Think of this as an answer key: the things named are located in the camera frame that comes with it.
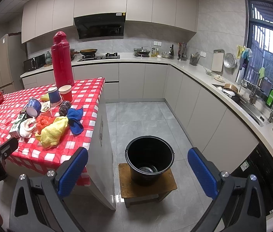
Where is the dark wine bottle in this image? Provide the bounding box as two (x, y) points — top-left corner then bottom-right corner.
(170, 44), (174, 57)

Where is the utensil holder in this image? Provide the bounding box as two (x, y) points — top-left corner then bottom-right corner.
(189, 52), (200, 66)

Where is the steel wool scrubber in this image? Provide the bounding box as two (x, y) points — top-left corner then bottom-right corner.
(58, 101), (71, 116)

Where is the green dish soap bottle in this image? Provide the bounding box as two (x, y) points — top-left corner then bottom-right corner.
(266, 87), (273, 108)

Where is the red paper cup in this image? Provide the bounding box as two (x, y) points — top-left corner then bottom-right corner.
(58, 85), (73, 102)

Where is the yellow towel cloth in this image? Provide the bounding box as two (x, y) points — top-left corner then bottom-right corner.
(35, 116), (68, 149)

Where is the kitchen faucet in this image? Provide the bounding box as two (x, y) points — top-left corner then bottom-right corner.
(238, 78), (262, 105)

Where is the beige refrigerator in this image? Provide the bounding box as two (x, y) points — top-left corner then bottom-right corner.
(0, 32), (27, 94)

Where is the red checkered tablecloth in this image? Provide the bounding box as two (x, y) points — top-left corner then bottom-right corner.
(0, 78), (105, 173)

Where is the black range hood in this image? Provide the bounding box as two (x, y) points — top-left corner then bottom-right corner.
(74, 12), (126, 39)

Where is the white cutting board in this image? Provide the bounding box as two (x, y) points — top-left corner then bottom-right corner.
(211, 49), (225, 72)

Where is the brown pot in sink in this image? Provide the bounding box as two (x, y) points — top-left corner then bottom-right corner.
(223, 83), (238, 94)

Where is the blue paper cup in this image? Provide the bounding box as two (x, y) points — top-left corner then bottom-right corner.
(48, 86), (62, 107)

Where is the steel pan on counter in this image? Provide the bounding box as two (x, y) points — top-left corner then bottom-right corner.
(134, 47), (150, 58)

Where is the green milk carton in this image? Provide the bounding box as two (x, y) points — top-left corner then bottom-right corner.
(9, 114), (28, 138)

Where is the white paper towel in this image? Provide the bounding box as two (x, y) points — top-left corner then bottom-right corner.
(19, 118), (36, 138)

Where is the small wooden stool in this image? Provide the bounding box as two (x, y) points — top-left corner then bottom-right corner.
(118, 163), (177, 208)

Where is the red thermos flask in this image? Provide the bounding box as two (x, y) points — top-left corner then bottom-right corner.
(51, 30), (74, 88)

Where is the knife rack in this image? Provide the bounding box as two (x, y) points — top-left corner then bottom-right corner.
(178, 42), (187, 61)

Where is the orange plastic bag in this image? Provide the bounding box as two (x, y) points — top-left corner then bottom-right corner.
(36, 115), (55, 134)

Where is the black microwave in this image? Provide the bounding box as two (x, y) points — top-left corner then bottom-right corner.
(23, 54), (45, 72)

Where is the black wok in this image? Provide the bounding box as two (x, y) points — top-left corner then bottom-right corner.
(77, 49), (97, 56)

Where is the black plastic bucket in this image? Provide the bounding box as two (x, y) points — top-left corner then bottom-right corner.
(125, 135), (175, 186)

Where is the yellow sponge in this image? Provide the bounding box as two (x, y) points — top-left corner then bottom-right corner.
(40, 93), (50, 102)

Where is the steel sink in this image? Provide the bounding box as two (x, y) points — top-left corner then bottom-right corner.
(212, 84), (269, 127)

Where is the gas stove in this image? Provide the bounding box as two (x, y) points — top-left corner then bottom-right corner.
(78, 52), (120, 62)

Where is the blue cloth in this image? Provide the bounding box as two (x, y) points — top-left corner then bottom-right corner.
(67, 108), (84, 136)

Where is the kitchen window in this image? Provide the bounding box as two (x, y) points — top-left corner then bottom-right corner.
(244, 0), (273, 107)

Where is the round metal strainer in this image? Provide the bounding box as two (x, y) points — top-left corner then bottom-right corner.
(223, 53), (237, 69)

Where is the snack wrapper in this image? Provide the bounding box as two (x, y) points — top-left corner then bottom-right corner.
(41, 101), (52, 117)

